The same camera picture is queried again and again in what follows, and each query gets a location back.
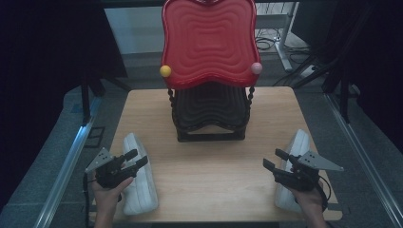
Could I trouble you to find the red wavy rack top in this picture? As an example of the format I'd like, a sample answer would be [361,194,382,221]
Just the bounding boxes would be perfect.
[104,1,300,72]

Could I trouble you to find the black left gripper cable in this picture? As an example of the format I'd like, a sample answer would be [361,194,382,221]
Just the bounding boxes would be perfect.
[83,172,97,228]

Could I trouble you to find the black floor frame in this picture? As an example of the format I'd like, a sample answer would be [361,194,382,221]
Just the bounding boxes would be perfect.
[84,126,106,149]

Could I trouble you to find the black floor cables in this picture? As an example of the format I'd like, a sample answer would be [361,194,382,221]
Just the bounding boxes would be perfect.
[256,28,313,65]

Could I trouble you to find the person's right hand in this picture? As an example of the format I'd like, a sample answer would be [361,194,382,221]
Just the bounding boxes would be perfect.
[289,185,325,214]

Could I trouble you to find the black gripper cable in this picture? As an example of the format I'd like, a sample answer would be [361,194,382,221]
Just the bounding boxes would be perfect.
[83,172,97,228]
[317,175,333,212]

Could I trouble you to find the person's left hand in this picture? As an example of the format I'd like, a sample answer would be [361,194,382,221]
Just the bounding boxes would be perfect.
[91,176,135,207]

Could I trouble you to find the white sneaker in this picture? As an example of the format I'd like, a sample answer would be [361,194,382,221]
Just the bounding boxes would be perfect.
[274,128,313,214]
[122,132,160,217]

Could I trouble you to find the white power strip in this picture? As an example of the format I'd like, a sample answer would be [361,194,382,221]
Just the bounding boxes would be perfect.
[298,65,317,79]

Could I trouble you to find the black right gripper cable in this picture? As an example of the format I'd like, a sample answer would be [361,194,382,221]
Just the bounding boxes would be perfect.
[317,175,333,212]

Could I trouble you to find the aluminium rail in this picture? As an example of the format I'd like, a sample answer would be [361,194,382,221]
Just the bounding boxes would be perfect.
[32,97,103,228]
[324,93,403,228]

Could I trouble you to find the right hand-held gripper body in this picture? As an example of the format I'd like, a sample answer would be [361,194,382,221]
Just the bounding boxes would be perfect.
[274,150,345,192]

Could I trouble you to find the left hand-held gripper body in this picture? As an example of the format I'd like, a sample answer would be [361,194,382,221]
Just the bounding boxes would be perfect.
[85,146,139,190]

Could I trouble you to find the red and black shoe rack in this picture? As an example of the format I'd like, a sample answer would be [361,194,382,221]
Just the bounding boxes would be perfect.
[160,0,264,143]

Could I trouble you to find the dark curtain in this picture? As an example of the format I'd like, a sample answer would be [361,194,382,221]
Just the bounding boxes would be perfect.
[329,0,403,154]
[0,0,128,211]

